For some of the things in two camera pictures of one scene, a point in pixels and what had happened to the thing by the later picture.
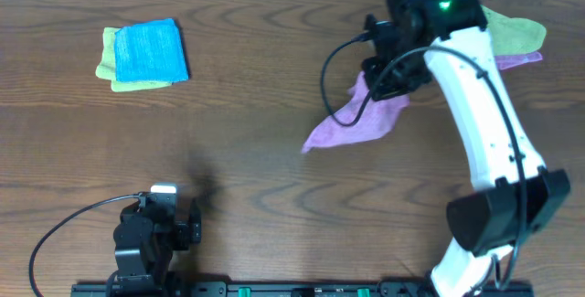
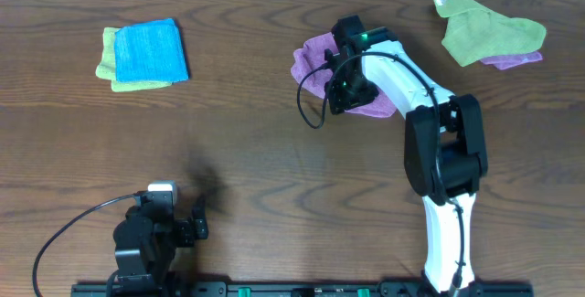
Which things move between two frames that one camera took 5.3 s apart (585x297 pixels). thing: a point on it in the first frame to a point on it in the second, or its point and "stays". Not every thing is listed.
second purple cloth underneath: (505, 62) stays
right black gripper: (370, 68) to (337, 101)
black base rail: (303, 289) stays
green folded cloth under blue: (107, 67) stays
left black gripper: (195, 226) stays
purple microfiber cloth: (362, 117) to (307, 63)
